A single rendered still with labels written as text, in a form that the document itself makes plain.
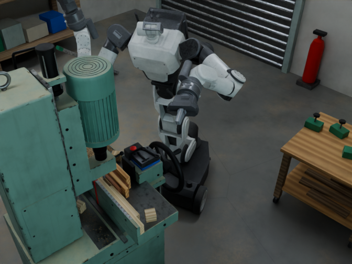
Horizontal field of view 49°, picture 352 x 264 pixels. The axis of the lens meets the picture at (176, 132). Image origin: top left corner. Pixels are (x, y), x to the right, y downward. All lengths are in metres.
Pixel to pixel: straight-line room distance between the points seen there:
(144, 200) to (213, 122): 2.04
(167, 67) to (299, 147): 1.12
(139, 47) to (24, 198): 0.94
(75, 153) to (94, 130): 0.11
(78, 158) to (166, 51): 0.72
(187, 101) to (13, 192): 0.68
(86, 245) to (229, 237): 1.26
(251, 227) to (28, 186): 1.76
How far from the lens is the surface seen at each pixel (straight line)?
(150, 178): 1.78
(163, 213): 1.64
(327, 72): 4.38
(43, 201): 1.48
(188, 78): 1.51
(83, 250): 1.69
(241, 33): 4.78
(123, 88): 4.10
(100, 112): 1.41
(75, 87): 1.36
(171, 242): 2.66
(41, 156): 1.36
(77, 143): 1.45
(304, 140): 2.72
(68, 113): 1.36
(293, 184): 2.89
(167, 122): 2.48
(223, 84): 1.66
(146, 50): 1.94
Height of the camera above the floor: 2.17
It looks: 39 degrees down
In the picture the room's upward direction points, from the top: 1 degrees clockwise
